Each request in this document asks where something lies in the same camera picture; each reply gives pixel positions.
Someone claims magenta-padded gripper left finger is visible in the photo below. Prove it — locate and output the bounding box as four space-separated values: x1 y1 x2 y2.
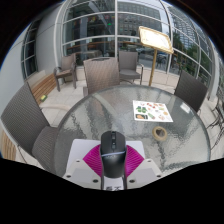
62 144 104 190

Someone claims dark metal folding table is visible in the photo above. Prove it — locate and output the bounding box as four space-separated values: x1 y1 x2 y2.
206 89 224 149

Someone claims colourful picture menu sheet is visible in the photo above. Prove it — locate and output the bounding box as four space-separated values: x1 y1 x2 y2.
132 100 174 123

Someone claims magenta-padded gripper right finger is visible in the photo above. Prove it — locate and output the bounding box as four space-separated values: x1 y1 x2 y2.
123 144 163 191

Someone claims black computer mouse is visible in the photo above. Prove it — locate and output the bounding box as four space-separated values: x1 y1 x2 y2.
99 130 128 180

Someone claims gold menu display stand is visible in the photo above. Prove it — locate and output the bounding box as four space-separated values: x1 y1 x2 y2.
138 25 175 88

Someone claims wooden slatted bench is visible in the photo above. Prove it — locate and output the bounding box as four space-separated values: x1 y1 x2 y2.
0 129 18 162
27 71 58 105

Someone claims grey wicker chair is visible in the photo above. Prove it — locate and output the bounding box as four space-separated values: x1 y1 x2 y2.
117 50 145 86
53 53 78 93
82 56 122 98
0 81 68 175
173 69 210 114

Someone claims tan tape roll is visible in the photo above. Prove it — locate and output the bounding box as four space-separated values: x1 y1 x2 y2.
152 125 168 141

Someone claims white printed mouse pad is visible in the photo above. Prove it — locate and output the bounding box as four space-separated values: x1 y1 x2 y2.
64 138 147 192

